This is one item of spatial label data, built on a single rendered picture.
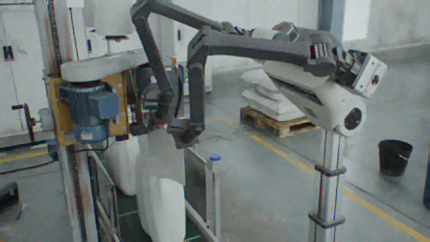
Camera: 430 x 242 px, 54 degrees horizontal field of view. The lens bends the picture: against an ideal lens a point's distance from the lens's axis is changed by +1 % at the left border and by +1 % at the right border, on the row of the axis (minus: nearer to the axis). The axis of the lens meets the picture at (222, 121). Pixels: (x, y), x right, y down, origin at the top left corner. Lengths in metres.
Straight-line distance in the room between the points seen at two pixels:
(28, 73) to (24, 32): 0.41
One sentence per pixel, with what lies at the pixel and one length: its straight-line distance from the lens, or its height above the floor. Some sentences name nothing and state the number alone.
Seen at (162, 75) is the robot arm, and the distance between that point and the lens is 1.83.
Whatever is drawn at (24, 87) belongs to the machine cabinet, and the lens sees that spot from 4.77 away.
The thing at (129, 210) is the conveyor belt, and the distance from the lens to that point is 2.73.
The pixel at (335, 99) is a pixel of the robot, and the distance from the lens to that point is 1.57.
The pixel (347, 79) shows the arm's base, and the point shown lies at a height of 1.45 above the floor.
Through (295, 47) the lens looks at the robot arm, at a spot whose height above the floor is 1.55.
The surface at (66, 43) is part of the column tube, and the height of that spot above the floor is 1.48.
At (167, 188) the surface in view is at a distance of 2.13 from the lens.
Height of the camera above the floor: 1.78
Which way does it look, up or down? 20 degrees down
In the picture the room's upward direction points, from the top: 1 degrees counter-clockwise
